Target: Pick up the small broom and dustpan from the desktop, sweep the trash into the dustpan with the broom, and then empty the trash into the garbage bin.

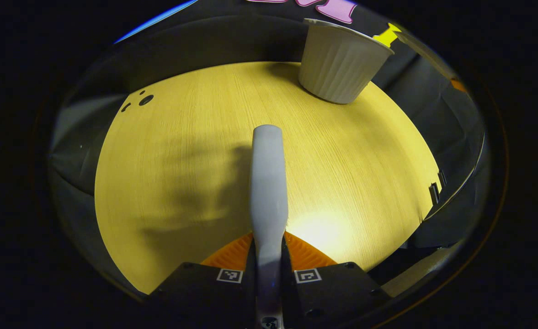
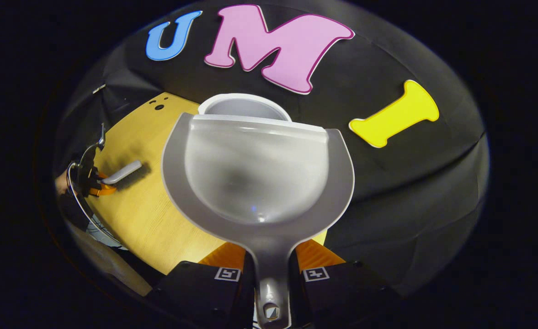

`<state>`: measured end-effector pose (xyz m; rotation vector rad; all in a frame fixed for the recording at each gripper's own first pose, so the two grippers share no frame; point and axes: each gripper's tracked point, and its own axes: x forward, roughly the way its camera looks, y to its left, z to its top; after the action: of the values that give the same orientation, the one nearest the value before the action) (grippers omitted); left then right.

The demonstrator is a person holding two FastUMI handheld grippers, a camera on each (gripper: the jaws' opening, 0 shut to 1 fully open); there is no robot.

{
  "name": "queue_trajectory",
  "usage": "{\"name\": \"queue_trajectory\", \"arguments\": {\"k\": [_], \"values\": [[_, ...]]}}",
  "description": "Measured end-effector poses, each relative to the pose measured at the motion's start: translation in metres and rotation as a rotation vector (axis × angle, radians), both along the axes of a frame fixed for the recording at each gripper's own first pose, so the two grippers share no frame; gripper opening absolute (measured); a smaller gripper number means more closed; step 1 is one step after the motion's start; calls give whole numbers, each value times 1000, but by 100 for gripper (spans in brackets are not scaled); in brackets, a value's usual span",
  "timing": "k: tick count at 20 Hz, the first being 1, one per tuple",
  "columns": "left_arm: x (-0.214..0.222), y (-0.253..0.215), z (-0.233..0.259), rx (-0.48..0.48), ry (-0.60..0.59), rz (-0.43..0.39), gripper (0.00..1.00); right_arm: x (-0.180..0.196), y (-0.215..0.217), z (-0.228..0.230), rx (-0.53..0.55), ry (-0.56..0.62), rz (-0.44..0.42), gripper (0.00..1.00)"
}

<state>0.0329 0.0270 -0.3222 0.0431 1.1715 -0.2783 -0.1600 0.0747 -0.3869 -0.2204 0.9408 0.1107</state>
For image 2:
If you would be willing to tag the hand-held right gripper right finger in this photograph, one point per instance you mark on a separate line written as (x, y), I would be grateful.
(342, 297)

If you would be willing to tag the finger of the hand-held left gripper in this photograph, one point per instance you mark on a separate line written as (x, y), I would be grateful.
(102, 190)
(102, 176)

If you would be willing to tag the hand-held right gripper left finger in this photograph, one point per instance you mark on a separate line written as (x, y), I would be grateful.
(205, 297)

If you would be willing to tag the grey plastic dustpan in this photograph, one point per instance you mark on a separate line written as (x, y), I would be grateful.
(257, 183)

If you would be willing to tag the white ribbed garbage bin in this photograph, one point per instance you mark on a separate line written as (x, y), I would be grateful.
(243, 106)

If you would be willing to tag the yellow wooden desktop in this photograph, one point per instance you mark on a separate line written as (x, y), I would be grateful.
(136, 214)

